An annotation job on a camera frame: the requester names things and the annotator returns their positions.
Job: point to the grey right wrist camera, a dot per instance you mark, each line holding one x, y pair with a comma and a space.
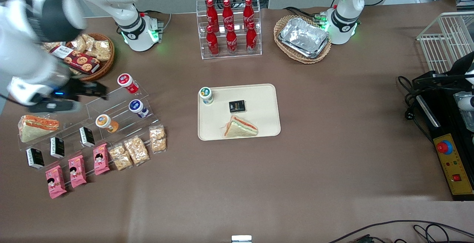
52, 106

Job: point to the green gum bottle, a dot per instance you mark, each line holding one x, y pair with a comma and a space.
206, 95

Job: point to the stack of foil trays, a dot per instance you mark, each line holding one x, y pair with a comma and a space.
304, 37

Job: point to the red cookie box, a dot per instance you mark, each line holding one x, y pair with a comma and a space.
79, 60

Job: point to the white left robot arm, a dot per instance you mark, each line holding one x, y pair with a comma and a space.
343, 20

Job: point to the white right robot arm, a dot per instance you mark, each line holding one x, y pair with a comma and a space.
22, 61

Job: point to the clear acrylic bottle rack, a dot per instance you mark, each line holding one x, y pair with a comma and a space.
239, 50

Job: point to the clear bag of crackers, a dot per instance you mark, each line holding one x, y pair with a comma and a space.
102, 49
120, 156
76, 72
51, 45
78, 43
158, 138
89, 40
136, 150

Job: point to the beige serving tray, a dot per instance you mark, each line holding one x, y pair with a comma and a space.
259, 102

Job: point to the orange gum bottle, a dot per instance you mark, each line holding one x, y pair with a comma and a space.
106, 123

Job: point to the clear acrylic gum stand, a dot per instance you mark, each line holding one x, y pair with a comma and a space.
122, 102

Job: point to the light wicker basket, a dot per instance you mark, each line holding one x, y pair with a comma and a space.
283, 45

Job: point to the clear plastic container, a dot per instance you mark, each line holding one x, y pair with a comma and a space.
467, 119

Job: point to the clear acrylic stepped snack stand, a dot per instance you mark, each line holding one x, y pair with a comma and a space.
70, 132

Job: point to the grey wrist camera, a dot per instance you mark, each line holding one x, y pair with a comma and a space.
466, 103
52, 106

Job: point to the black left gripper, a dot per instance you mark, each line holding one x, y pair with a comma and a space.
434, 81

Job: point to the red gum bottle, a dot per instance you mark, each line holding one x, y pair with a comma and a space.
127, 83

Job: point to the black and yellow control box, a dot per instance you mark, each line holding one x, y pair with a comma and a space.
453, 169

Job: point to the brown wicker basket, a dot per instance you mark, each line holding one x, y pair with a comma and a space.
103, 67

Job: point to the wrapped triangle sandwich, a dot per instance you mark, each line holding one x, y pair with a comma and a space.
37, 129
240, 128

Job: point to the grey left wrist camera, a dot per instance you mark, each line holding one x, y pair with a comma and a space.
466, 103

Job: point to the blue gum bottle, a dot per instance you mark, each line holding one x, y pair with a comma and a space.
138, 108

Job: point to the small black box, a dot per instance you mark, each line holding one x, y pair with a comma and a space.
237, 106
87, 136
35, 157
57, 147

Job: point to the red cola bottle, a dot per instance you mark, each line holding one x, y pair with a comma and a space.
248, 11
231, 41
251, 39
227, 12
212, 11
212, 43

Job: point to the pink snack pack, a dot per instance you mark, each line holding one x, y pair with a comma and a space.
55, 182
77, 171
100, 159

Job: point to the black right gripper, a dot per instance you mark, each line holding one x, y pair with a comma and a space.
76, 88

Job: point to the red emergency stop button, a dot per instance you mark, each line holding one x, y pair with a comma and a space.
444, 147

